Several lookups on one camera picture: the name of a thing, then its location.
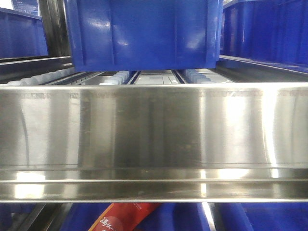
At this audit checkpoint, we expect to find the white roller track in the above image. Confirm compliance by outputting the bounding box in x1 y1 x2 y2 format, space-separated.
99 70 130 85

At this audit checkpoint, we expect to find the steel front shelf beam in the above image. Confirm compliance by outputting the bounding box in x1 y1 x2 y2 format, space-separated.
0 83 308 203

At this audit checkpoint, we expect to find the blue crate centre shelf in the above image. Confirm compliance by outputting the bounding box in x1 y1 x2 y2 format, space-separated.
64 0 223 71

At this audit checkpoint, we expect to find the blue crate shelf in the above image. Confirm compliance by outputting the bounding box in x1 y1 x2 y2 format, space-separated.
64 0 223 71
60 203 264 231

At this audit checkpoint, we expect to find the red printed package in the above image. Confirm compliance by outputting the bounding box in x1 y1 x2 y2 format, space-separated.
89 203 161 231

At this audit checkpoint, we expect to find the blue crate lower shelf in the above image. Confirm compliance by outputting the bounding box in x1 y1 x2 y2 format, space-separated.
60 203 264 231

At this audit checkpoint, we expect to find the large blue crate right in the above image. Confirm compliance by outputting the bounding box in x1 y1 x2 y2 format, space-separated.
220 0 308 66

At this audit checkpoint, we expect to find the large blue crate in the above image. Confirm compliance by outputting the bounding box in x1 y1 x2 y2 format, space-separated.
0 8 48 59
220 0 308 66

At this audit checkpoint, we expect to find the large blue crate left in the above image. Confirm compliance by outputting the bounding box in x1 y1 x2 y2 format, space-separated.
0 8 48 59

